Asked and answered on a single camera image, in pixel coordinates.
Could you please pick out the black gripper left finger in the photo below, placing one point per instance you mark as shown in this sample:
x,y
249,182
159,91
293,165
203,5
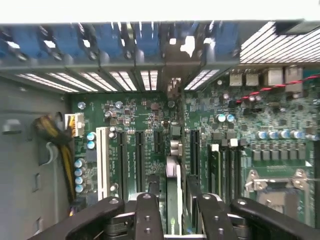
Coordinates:
x,y
148,217

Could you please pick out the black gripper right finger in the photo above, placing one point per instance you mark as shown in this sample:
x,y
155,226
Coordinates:
x,y
213,217

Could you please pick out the black RAM slot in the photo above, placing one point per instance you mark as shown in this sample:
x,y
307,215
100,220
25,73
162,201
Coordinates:
x,y
232,172
225,172
240,172

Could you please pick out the metal CPU socket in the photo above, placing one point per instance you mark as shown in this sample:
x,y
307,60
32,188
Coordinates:
x,y
277,195

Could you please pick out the white expansion slot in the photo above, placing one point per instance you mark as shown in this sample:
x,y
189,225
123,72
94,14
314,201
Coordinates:
x,y
103,162

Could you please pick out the short black expansion slot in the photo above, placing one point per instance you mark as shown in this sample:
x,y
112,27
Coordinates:
x,y
158,141

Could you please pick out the green motherboard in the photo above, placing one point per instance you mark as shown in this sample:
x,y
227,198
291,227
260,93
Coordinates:
x,y
150,112

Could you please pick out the white power connector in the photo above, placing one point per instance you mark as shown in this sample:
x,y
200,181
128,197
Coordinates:
x,y
74,125

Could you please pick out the vented slot cover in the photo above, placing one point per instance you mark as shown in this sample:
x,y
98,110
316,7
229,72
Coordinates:
x,y
72,81
100,81
47,82
149,80
202,78
123,80

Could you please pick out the black open PC case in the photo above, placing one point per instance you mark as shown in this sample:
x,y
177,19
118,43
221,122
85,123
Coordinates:
x,y
150,63

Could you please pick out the blue slot latch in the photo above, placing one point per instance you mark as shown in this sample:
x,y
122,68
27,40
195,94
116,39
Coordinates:
x,y
226,40
108,40
65,40
25,40
147,37

